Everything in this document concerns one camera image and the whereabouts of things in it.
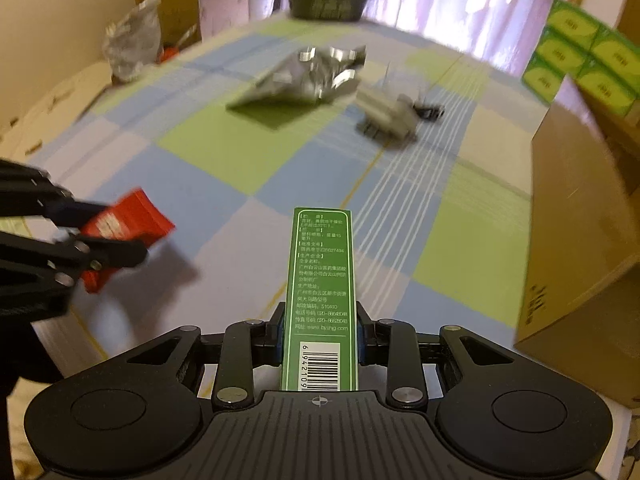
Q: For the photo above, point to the red snack packet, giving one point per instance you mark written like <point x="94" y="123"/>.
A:
<point x="134" y="218"/>

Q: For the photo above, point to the silver foil bag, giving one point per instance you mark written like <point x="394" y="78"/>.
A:
<point x="309" y="76"/>

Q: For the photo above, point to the white square night light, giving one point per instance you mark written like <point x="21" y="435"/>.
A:
<point x="382" y="113"/>

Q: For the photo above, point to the checked tablecloth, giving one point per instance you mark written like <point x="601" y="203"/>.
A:
<point x="440" y="233"/>

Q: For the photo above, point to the crumpled clear plastic bag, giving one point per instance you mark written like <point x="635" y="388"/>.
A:
<point x="134" y="42"/>

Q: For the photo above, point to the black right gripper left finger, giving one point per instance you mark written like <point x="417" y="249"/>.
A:
<point x="245" y="346"/>

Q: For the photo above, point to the green white carton box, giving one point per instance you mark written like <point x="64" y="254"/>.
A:
<point x="320" y="347"/>

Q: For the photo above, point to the clear plastic packaging tray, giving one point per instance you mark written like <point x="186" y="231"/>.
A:
<point x="404" y="83"/>

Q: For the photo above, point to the pink paper card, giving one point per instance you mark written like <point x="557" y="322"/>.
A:
<point x="216" y="16"/>

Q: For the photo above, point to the green tissue pack stack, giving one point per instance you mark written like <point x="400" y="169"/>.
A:
<point x="600" y="59"/>

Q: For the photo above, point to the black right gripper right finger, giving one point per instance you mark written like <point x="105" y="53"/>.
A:
<point x="394" y="345"/>

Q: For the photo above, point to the brown die-cut cardboard box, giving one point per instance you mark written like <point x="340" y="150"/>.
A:
<point x="165" y="5"/>

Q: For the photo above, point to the pink curtain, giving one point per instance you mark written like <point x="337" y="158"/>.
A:
<point x="503" y="33"/>

